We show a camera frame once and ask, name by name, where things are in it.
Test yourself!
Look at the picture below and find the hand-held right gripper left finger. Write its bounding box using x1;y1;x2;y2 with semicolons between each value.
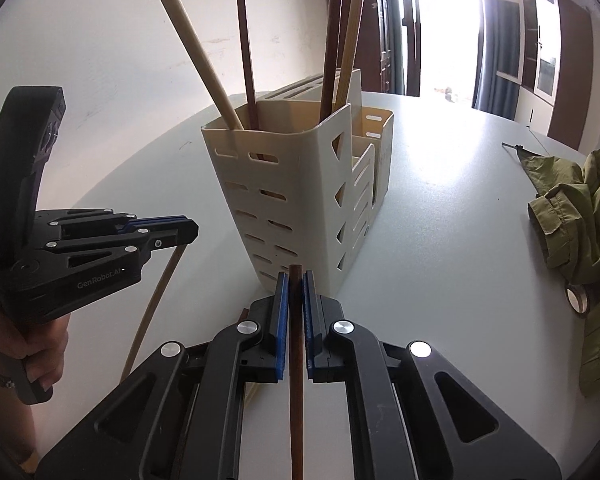
35;271;288;480

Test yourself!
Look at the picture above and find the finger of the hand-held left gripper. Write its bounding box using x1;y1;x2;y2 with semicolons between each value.
35;207;193;239
47;220;200;266

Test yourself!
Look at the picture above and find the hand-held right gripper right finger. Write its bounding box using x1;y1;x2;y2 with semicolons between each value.
302;270;563;480

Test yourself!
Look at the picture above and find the light brown chopstick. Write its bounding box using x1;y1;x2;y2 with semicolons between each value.
119;244;188;386
334;0;369;111

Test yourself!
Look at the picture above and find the cream slotted utensil holder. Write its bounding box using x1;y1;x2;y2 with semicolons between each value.
201;67;396;297

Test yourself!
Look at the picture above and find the thick light wooden chopstick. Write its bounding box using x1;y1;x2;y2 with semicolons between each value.
153;0;245;131

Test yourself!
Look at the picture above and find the thin dark brown chopstick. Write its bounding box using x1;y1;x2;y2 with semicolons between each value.
236;0;261;161

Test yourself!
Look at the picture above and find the person's left forearm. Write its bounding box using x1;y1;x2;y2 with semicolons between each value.
0;375;36;466

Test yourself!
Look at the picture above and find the person's left hand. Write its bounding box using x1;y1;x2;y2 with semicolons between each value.
0;305;71;393

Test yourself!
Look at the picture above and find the brown tape roll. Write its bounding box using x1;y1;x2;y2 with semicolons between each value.
564;282;590;317

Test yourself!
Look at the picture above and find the dark brown wooden wardrobe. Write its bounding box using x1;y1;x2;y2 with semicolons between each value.
370;0;408;95

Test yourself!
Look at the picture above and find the olive green jacket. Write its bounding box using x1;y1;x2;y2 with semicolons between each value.
500;141;600;403

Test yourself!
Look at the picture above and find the dark grey curtain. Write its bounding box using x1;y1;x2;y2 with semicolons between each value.
472;10;501;113

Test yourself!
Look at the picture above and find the glass balcony door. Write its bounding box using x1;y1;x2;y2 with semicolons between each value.
405;0;486;101

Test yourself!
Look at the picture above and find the brown cabinet with glass doors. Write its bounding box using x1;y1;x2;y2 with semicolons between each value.
495;0;596;151

